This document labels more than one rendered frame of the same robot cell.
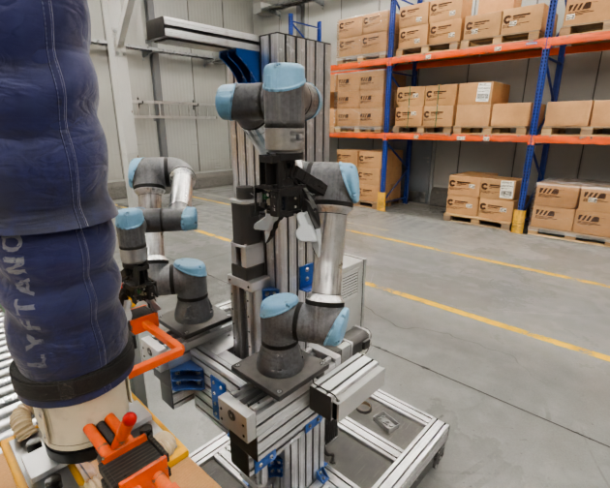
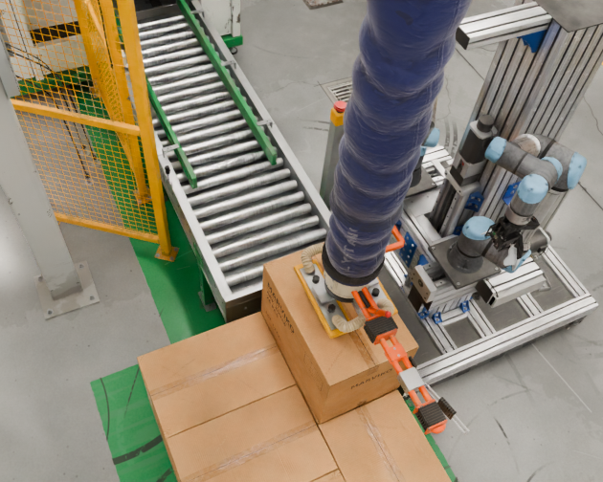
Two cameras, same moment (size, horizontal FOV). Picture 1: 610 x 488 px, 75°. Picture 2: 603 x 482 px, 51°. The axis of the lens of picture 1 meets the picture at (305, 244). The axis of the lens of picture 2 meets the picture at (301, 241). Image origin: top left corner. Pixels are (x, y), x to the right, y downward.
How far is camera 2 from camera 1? 1.55 m
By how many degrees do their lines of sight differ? 39
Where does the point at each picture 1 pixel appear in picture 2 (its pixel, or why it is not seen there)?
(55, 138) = (392, 196)
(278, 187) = (503, 236)
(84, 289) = (377, 247)
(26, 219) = (367, 225)
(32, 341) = (346, 259)
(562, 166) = not seen: outside the picture
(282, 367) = (465, 266)
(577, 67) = not seen: outside the picture
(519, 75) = not seen: outside the picture
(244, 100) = (505, 164)
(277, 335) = (470, 250)
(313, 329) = (498, 259)
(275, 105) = (520, 205)
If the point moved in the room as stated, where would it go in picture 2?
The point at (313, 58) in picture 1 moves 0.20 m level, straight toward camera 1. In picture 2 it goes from (599, 36) to (591, 72)
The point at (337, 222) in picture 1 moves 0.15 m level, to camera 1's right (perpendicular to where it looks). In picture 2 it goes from (548, 199) to (591, 213)
